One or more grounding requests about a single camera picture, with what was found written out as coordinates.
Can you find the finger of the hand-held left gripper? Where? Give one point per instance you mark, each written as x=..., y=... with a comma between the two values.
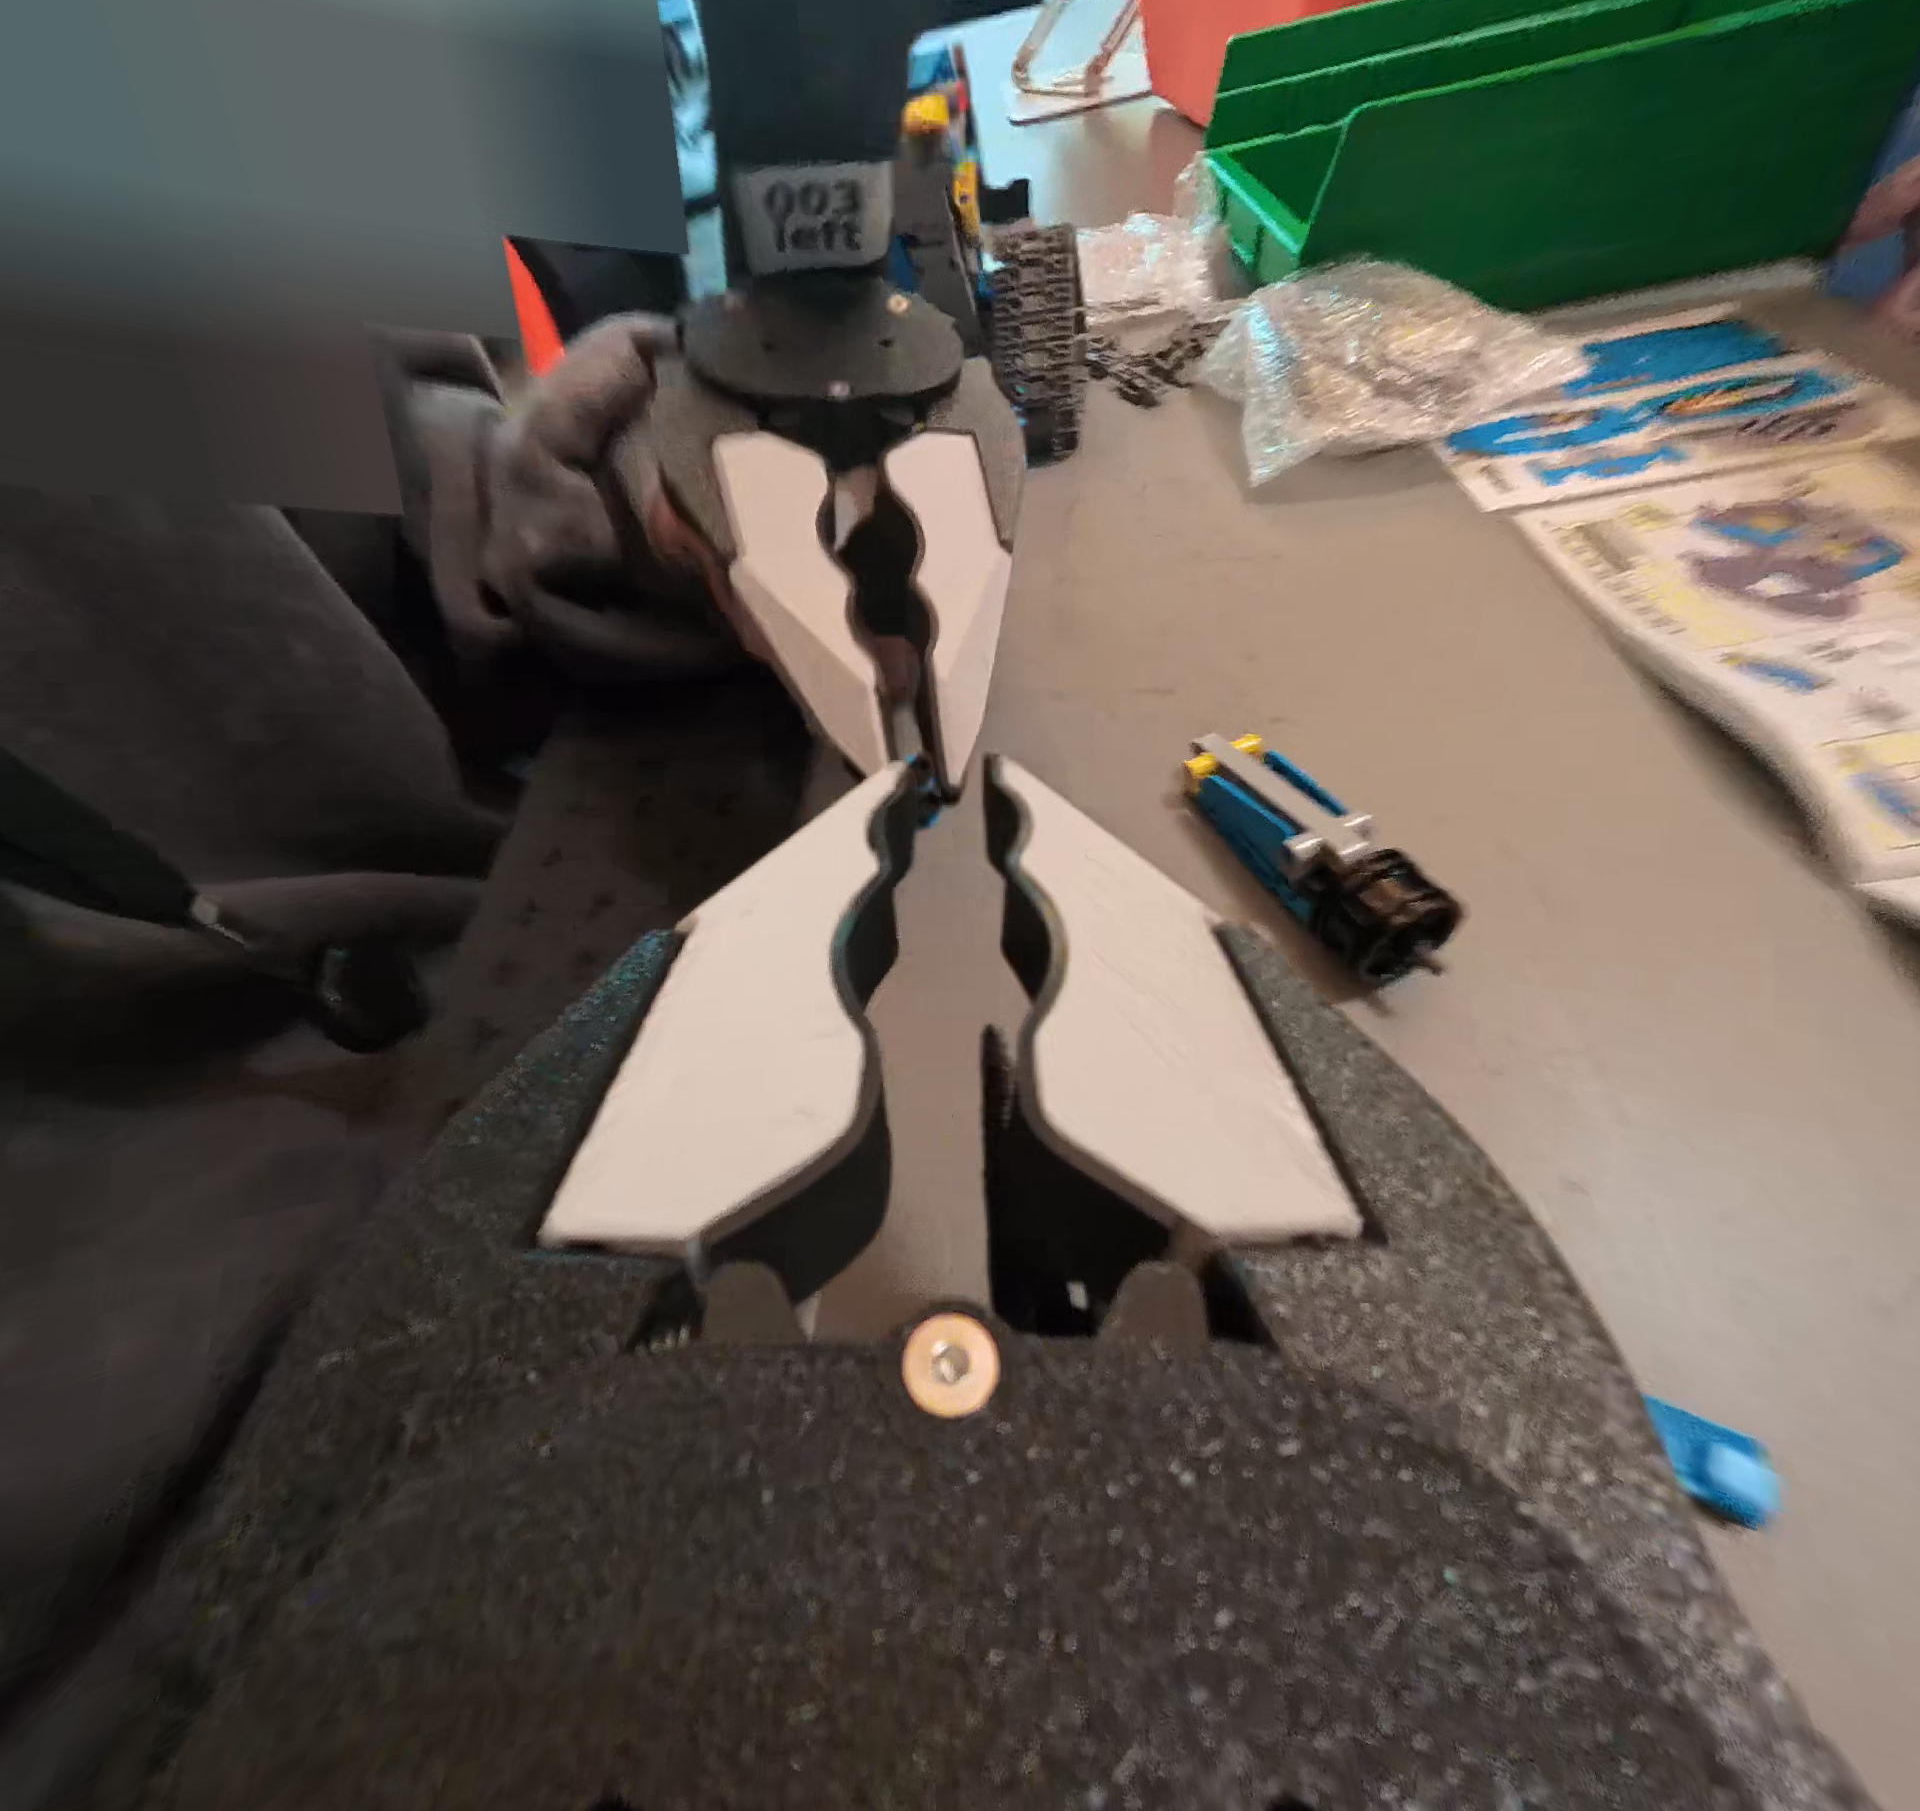
x=781, y=536
x=961, y=551

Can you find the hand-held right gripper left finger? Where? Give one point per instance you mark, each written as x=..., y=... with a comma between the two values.
x=720, y=1076

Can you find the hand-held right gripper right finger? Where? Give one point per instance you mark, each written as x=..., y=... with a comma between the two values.
x=1186, y=1076

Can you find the black wheel blue beam assembly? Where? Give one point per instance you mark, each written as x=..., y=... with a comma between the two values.
x=1305, y=837

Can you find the blue angled panel piece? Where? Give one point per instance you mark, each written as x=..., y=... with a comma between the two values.
x=1709, y=1458

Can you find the person's left forearm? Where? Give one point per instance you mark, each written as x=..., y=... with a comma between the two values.
x=509, y=490

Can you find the grey desk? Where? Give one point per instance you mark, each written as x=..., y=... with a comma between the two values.
x=1352, y=611

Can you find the person's left hand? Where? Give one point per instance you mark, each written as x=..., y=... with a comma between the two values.
x=690, y=542

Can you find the tracked robot model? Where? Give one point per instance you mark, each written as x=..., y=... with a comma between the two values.
x=1035, y=325

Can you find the black track links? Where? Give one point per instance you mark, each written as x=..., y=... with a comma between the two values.
x=1155, y=355

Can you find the small clear plastic bag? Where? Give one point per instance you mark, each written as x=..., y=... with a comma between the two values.
x=1149, y=259

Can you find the clear bubble wrap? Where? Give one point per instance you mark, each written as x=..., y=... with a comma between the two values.
x=1380, y=355

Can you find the blue sticker sheet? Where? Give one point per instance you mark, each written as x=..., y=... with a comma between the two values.
x=1649, y=400

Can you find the green container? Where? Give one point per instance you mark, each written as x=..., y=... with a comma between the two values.
x=1576, y=146

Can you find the open instruction booklet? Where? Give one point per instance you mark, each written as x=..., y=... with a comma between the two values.
x=1771, y=596

